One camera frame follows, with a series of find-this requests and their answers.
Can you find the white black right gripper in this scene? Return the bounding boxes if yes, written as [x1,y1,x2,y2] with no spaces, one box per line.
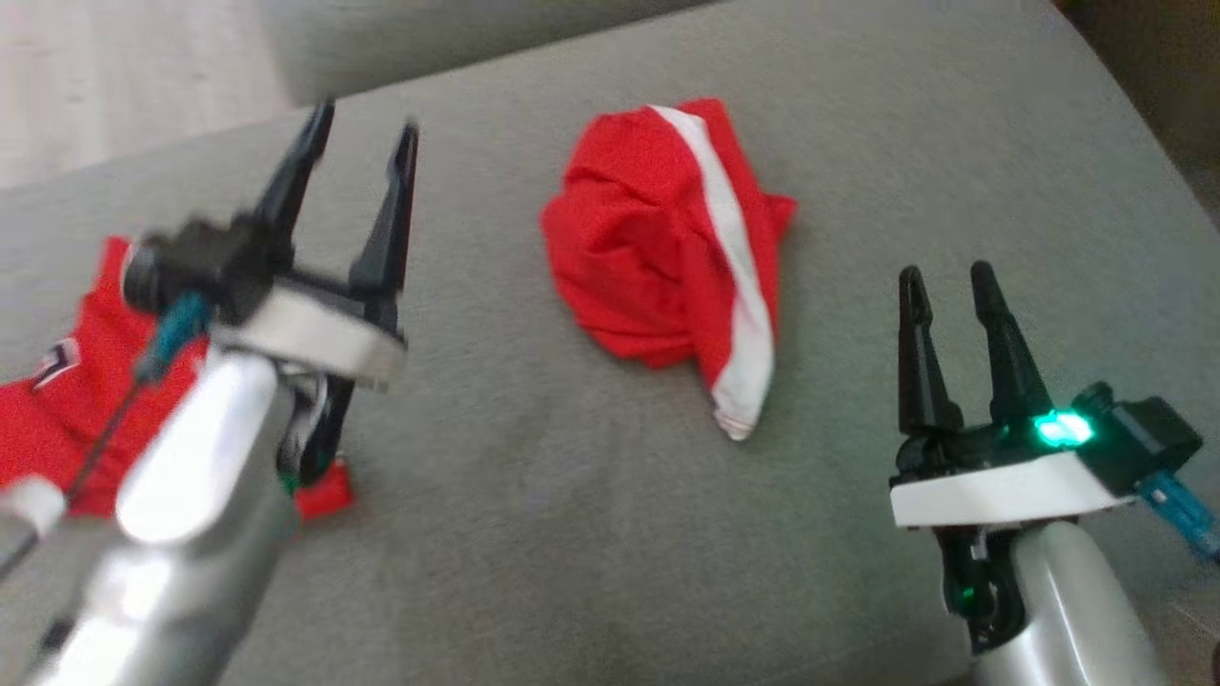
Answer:
[889,260,1137,654]

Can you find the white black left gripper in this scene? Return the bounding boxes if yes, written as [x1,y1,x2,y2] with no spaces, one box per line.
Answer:
[210,100,420,487]

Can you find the red shorts with white stripe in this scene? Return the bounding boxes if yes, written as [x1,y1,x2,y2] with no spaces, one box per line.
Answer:
[540,97,799,441]

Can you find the red white basketball jersey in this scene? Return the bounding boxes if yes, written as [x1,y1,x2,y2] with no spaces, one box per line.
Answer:
[0,236,356,523]

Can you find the red garment with white stripe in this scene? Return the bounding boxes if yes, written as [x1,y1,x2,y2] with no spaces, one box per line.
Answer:
[0,0,1220,686]

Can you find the left cable with blue connector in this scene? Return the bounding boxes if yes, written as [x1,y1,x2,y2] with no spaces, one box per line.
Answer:
[57,291,211,506]

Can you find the white cable strap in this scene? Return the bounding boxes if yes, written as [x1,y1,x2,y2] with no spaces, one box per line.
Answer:
[0,476,66,539]

